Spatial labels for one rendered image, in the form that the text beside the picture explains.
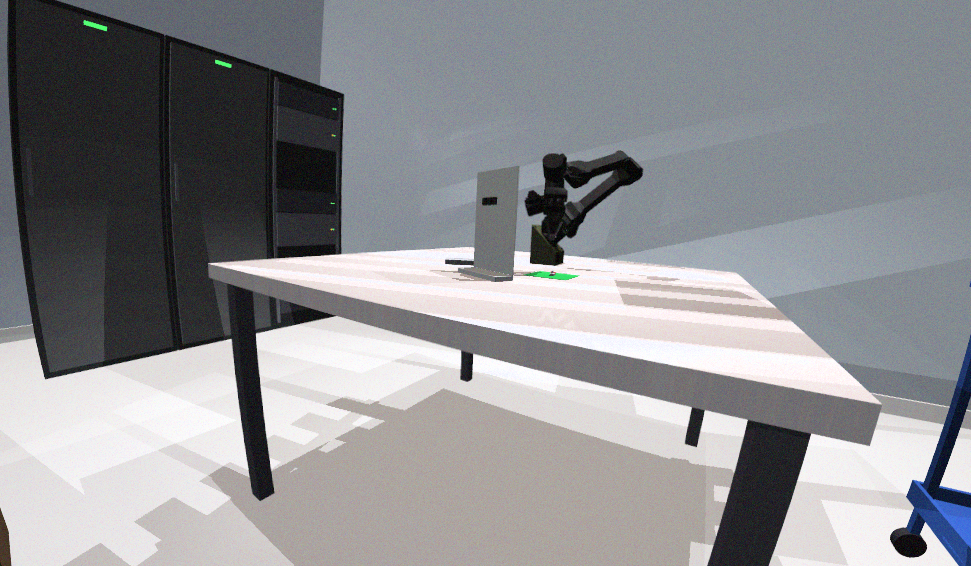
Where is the green square mat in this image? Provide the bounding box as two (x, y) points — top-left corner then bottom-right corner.
(524, 271), (579, 280)

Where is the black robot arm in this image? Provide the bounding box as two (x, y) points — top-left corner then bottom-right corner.
(525, 150), (643, 247)

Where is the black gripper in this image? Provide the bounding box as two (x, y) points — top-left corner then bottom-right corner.
(542, 186), (568, 241)

